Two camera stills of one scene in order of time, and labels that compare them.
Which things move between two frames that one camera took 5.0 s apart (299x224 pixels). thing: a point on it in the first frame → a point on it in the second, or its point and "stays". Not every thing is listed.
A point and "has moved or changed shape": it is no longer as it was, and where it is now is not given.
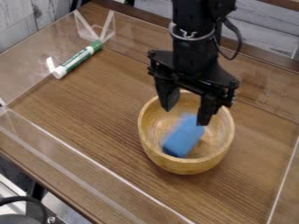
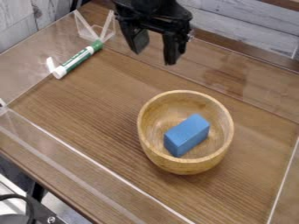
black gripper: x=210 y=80 → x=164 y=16
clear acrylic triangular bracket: x=96 y=32 stays
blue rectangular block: x=184 y=136 has moved or changed shape
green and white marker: x=59 y=70 stays
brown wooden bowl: x=216 y=143 stays
